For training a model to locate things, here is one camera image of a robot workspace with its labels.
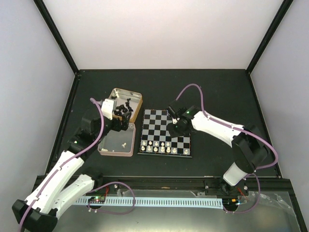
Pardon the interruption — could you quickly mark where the black and grey chessboard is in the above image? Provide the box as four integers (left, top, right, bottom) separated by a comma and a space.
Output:
138, 109, 192, 158

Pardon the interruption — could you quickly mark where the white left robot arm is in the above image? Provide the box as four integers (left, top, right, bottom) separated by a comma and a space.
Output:
12, 111, 131, 232

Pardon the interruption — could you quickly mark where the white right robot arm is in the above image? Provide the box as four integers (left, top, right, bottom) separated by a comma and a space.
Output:
167, 100, 270, 195

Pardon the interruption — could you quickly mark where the pile of black chess pieces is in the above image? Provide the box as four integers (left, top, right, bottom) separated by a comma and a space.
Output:
113, 98, 133, 116

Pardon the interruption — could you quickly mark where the left controller circuit board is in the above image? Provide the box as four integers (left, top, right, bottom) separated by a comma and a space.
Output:
88, 196, 105, 204

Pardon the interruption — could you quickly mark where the controller circuit board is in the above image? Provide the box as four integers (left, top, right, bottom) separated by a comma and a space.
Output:
222, 198, 248, 207
88, 196, 105, 204

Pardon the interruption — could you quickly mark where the right controller circuit board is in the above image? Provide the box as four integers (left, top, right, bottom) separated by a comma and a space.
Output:
222, 198, 248, 207

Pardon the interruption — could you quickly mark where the pink metal tin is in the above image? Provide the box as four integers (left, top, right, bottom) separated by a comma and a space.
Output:
98, 123, 136, 157

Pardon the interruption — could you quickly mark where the gold metal tin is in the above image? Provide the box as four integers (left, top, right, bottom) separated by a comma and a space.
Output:
109, 88, 143, 123

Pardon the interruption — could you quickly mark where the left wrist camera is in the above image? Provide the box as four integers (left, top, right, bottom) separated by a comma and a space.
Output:
101, 99, 117, 120

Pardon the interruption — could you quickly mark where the black mounting rail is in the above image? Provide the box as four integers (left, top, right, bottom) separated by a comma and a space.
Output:
89, 177, 230, 194

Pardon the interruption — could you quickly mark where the light blue slotted cable duct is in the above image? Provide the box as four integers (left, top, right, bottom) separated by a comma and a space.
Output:
74, 196, 223, 209

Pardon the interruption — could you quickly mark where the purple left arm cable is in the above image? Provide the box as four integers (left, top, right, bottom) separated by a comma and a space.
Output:
18, 98, 136, 232

